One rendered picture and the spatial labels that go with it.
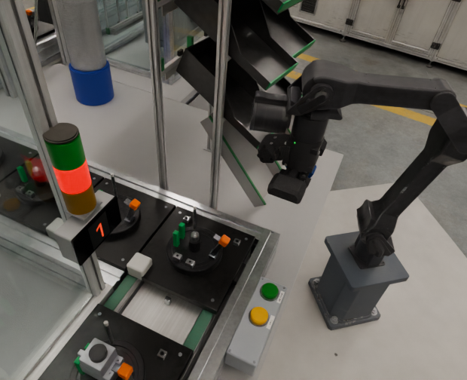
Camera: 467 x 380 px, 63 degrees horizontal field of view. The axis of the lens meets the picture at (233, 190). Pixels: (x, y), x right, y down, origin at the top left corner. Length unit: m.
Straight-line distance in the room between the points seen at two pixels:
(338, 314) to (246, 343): 0.27
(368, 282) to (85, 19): 1.27
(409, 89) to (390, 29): 4.15
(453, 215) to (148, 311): 2.32
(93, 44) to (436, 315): 1.45
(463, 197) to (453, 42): 2.10
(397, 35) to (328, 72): 4.19
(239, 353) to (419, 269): 0.63
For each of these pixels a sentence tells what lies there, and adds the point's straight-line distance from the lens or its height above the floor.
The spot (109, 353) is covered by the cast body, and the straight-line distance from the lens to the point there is 0.75.
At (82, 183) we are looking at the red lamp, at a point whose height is 1.33.
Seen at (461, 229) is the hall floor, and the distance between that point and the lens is 2.85.
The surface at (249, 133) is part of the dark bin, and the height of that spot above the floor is 1.22.
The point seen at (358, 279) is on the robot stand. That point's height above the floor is 1.06.
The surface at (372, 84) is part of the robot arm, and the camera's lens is 0.63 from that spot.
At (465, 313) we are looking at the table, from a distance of 1.25.
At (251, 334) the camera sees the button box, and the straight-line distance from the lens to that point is 0.89.
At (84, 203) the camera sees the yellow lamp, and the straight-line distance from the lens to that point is 0.68.
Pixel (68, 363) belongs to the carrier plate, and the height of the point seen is 0.97.
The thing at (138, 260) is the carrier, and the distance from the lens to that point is 0.95.
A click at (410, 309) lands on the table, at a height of 0.86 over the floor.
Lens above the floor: 1.76
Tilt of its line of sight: 44 degrees down
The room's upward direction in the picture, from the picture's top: 6 degrees clockwise
